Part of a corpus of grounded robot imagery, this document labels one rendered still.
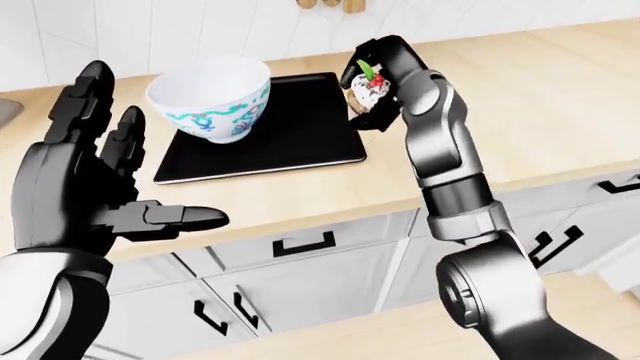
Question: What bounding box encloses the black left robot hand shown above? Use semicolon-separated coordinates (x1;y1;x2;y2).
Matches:
9;59;231;257

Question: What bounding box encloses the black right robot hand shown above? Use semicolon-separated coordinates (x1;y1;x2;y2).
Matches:
339;34;429;133

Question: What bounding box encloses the cream cupcake with cherry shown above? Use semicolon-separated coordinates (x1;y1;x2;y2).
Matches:
346;59;393;115

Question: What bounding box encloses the white floral ceramic bowl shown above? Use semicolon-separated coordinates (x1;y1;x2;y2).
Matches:
144;56;272;145

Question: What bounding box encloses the black rectangular tray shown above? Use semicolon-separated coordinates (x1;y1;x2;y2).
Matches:
152;71;368;186

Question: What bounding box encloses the grey sink edge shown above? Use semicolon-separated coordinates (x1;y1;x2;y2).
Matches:
0;97;25;128

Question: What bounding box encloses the black drawer handle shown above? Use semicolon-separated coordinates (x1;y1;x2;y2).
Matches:
272;231;336;258
598;174;640;195

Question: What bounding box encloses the black cabinet door handle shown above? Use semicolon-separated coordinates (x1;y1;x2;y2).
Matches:
534;225;585;256
193;300;230;337
527;231;547;270
231;291;260;331

